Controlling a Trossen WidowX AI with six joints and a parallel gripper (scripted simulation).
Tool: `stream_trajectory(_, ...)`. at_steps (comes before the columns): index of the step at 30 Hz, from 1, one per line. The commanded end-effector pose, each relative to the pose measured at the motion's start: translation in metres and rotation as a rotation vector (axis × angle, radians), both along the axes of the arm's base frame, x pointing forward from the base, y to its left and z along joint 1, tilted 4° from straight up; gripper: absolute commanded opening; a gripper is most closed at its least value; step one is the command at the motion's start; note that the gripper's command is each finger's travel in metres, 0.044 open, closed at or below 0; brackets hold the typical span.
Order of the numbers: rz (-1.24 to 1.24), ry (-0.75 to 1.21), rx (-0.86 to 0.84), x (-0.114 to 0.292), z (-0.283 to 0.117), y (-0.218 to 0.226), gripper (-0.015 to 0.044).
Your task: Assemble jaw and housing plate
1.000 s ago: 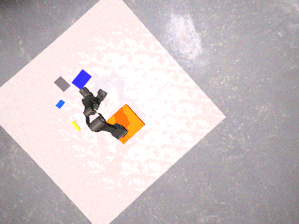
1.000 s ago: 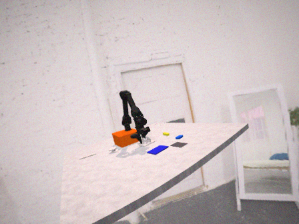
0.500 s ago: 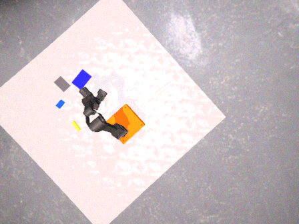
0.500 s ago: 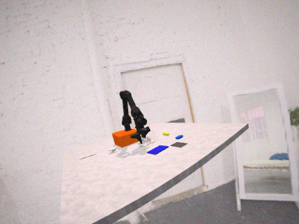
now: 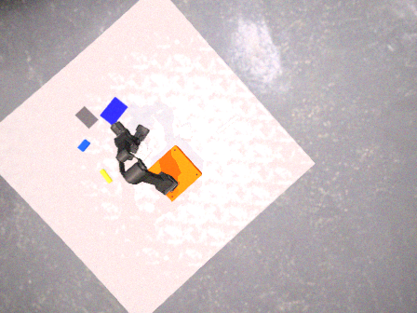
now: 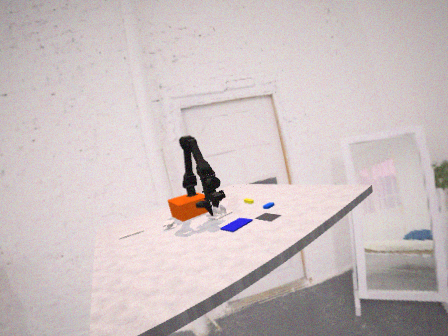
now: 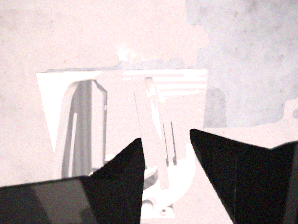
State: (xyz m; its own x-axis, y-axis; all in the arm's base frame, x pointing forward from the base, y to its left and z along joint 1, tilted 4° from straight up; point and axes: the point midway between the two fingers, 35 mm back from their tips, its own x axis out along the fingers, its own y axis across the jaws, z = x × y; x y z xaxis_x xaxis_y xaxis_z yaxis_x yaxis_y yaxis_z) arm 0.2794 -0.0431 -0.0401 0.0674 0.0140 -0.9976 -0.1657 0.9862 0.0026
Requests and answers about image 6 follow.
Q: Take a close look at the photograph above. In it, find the small blue flat block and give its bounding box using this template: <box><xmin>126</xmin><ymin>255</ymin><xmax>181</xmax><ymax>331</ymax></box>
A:
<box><xmin>262</xmin><ymin>202</ymin><xmax>275</xmax><ymax>209</ymax></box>

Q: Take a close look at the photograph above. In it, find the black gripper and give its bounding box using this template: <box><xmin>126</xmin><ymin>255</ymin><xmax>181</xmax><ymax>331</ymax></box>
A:
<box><xmin>195</xmin><ymin>188</ymin><xmax>222</xmax><ymax>216</ymax></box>

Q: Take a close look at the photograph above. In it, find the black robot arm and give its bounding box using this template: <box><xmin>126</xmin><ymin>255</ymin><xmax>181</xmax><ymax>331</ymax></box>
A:
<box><xmin>179</xmin><ymin>135</ymin><xmax>224</xmax><ymax>202</ymax></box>

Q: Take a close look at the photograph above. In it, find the blue flat rectangular block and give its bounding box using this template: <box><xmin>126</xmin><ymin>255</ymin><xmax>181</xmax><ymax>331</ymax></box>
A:
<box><xmin>220</xmin><ymin>218</ymin><xmax>253</xmax><ymax>233</ymax></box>

